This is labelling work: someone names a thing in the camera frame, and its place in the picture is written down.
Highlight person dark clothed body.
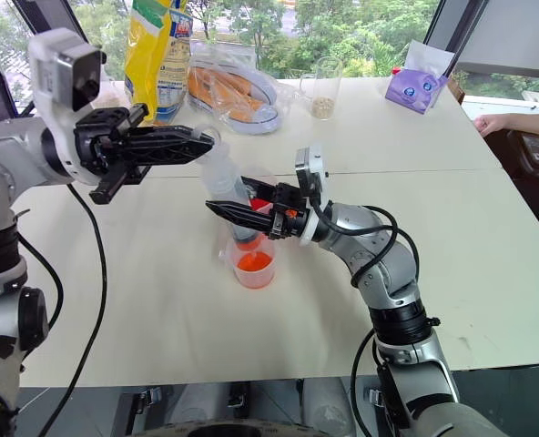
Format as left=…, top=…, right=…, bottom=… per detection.
left=483, top=128, right=539, bottom=255

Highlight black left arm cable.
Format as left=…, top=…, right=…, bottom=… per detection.
left=36, top=181, right=109, bottom=437
left=16, top=235, right=66, bottom=330

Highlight clear cup with red liquid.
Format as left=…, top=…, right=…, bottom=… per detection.
left=218, top=235, right=280, bottom=291

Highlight grey window pillar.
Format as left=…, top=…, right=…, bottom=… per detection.
left=422, top=0, right=539, bottom=84

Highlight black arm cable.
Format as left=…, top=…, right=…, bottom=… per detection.
left=313, top=203, right=422, bottom=289
left=36, top=181, right=109, bottom=437
left=349, top=327, right=392, bottom=437
left=16, top=235, right=66, bottom=330

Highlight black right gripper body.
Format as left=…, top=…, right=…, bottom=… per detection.
left=267, top=181, right=309, bottom=241

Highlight yellow snack bag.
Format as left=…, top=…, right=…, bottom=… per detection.
left=123, top=0, right=194, bottom=127

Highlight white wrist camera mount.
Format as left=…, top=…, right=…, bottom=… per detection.
left=294, top=144, right=333, bottom=248
left=26, top=26, right=107, bottom=186

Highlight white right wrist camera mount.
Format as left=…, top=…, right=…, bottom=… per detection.
left=294, top=144, right=333, bottom=248

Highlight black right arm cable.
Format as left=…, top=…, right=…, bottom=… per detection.
left=313, top=203, right=422, bottom=289
left=349, top=327, right=392, bottom=437

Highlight clear plastic bottle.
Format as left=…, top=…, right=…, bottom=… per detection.
left=195, top=124, right=262, bottom=249

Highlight purple tissue pack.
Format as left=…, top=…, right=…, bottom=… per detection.
left=383, top=39, right=456, bottom=116

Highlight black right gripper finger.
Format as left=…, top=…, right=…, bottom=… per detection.
left=240, top=177, right=279, bottom=202
left=205, top=198, right=276, bottom=235

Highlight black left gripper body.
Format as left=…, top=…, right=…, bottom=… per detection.
left=73, top=103, right=152, bottom=206

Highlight tall clear jar with beans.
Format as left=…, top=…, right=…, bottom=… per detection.
left=311, top=56, right=345, bottom=122

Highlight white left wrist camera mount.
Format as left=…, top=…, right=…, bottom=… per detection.
left=26, top=26, right=107, bottom=186

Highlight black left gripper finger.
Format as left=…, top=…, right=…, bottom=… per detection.
left=116, top=135, right=216, bottom=167
left=129, top=124, right=203, bottom=138

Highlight clear bag with orange food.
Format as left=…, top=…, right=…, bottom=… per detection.
left=186, top=42, right=316, bottom=137

